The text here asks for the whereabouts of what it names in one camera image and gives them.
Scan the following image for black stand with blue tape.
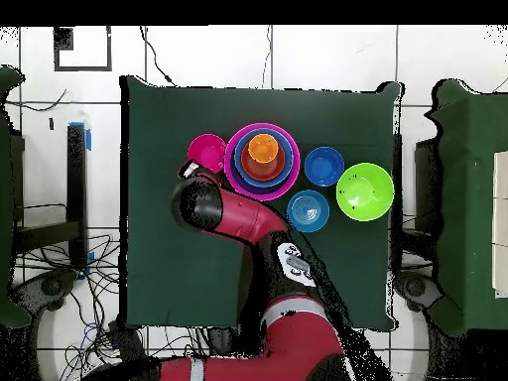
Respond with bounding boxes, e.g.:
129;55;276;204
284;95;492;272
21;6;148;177
11;121;93;281

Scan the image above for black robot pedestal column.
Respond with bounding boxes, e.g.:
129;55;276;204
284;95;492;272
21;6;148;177
205;326;247;358

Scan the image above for dark green table cloth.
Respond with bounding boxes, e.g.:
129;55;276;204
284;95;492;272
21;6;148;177
120;74;402;332

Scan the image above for orange bowl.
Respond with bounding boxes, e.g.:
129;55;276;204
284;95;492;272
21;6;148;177
239;135;287;183

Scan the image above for tangle of black cables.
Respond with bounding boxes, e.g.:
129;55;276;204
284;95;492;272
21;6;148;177
15;233;207;381

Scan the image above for small dark blue bowl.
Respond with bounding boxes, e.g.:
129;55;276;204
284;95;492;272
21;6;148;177
304;146;345;188

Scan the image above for green cloth covered table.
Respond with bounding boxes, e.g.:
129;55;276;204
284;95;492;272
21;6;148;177
0;64;32;329
424;77;508;336

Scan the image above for large pink bowl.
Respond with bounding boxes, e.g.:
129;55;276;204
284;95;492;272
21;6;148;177
223;121;302;201

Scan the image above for small crimson bowl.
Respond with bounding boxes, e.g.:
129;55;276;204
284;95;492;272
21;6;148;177
187;133;228;175

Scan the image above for white boxes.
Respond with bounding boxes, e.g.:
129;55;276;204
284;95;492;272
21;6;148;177
491;150;508;299

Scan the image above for purple bowl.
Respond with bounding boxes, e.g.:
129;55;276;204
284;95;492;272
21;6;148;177
228;156;297;196

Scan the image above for translucent blue ribbed bowl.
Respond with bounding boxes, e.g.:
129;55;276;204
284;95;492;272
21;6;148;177
286;189;330;234

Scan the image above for large light blue bowl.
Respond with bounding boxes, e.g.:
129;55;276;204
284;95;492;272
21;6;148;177
233;127;296;189

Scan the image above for large green bowl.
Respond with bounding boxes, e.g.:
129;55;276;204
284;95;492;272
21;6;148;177
335;162;396;222

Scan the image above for black floor cable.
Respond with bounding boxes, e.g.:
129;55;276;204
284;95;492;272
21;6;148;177
138;25;178;86

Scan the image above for black square floor frame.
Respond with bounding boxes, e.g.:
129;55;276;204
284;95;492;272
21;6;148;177
54;25;113;73

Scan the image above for black power adapter box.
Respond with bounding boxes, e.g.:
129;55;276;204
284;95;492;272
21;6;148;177
107;319;146;362

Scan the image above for orange cup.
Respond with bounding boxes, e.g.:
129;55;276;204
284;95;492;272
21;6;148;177
248;133;280;165

